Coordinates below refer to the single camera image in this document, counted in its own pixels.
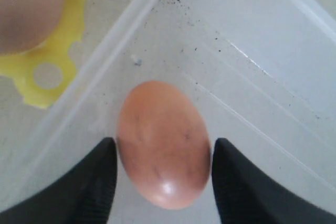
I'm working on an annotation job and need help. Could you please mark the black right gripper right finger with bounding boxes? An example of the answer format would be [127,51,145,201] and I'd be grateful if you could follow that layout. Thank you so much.
[212,138,335,223]

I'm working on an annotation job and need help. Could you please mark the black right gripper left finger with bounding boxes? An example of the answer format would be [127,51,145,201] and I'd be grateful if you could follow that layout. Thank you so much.
[1,137,118,223]

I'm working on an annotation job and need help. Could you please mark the brown egg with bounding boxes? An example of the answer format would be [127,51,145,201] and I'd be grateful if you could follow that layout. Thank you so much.
[117,81,211,209]

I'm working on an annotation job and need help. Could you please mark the yellow plastic egg tray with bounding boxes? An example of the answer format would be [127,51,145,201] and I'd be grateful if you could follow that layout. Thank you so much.
[1,0,86,109]

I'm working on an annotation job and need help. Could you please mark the clear plastic container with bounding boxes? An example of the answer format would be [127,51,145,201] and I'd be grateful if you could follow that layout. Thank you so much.
[1,0,335,215]

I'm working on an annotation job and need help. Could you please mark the brown egg speckled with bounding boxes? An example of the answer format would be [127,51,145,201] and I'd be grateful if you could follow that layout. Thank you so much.
[1,0,64,55]

